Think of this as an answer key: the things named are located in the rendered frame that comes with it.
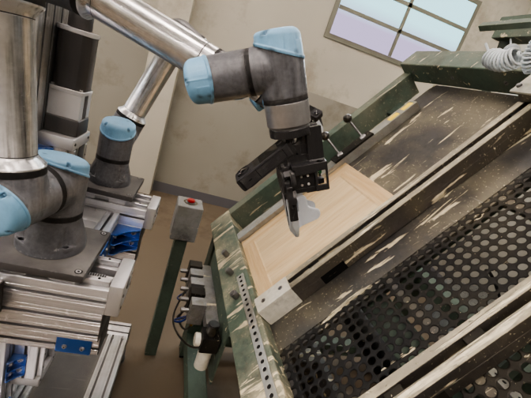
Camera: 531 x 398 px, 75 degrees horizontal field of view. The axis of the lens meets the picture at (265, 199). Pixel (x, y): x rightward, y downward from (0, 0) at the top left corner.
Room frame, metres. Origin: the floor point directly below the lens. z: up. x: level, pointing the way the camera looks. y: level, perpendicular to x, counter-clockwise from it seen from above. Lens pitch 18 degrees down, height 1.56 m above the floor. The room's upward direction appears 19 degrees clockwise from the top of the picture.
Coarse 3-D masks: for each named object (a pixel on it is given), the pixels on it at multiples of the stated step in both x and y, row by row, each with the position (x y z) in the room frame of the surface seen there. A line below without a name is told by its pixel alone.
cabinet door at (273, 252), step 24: (312, 192) 1.41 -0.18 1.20; (336, 192) 1.32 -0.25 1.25; (360, 192) 1.23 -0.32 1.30; (384, 192) 1.16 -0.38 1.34; (336, 216) 1.18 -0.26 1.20; (360, 216) 1.12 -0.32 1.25; (264, 240) 1.29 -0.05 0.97; (288, 240) 1.21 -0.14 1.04; (312, 240) 1.14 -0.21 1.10; (264, 264) 1.16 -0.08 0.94; (288, 264) 1.09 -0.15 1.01; (264, 288) 1.04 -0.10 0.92
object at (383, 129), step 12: (408, 108) 1.53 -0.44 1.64; (384, 120) 1.56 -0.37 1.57; (396, 120) 1.52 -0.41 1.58; (372, 132) 1.53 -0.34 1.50; (384, 132) 1.51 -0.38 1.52; (372, 144) 1.50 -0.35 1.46; (348, 156) 1.48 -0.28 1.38; (336, 168) 1.46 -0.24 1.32; (276, 204) 1.44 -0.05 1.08; (264, 216) 1.40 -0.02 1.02; (252, 228) 1.37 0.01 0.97; (240, 240) 1.36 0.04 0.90
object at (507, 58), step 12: (480, 24) 1.27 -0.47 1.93; (492, 24) 1.22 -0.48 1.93; (504, 24) 1.18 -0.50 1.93; (516, 24) 1.15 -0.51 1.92; (528, 24) 1.11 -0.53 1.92; (492, 48) 1.20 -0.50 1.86; (516, 48) 1.14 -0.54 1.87; (492, 60) 1.17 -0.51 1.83; (504, 60) 1.13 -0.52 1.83; (516, 60) 1.15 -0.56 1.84
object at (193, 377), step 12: (204, 264) 1.61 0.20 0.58; (192, 336) 1.53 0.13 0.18; (228, 336) 1.62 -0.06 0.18; (180, 348) 1.57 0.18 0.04; (192, 348) 1.45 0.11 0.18; (192, 360) 1.37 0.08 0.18; (192, 372) 1.30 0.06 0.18; (204, 372) 1.33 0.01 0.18; (192, 384) 1.24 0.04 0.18; (204, 384) 1.26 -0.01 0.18; (192, 396) 1.18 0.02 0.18; (204, 396) 1.20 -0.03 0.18
